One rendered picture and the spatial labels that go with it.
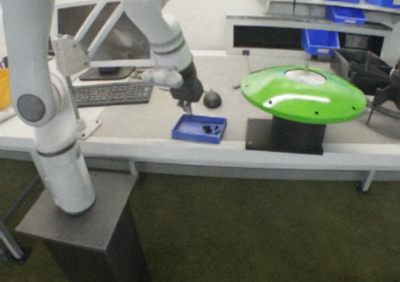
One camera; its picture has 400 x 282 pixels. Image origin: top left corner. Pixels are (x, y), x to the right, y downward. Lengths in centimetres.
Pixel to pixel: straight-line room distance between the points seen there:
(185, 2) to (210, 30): 21
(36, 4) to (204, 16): 118
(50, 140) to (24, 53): 18
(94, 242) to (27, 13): 45
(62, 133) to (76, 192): 14
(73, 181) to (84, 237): 12
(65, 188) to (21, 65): 28
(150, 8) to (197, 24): 110
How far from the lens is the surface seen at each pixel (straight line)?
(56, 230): 68
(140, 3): 48
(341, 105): 62
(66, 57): 77
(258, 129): 77
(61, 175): 61
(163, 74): 57
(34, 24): 48
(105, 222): 65
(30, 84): 51
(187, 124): 80
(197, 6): 156
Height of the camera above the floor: 132
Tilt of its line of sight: 32 degrees down
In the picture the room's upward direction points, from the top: 2 degrees counter-clockwise
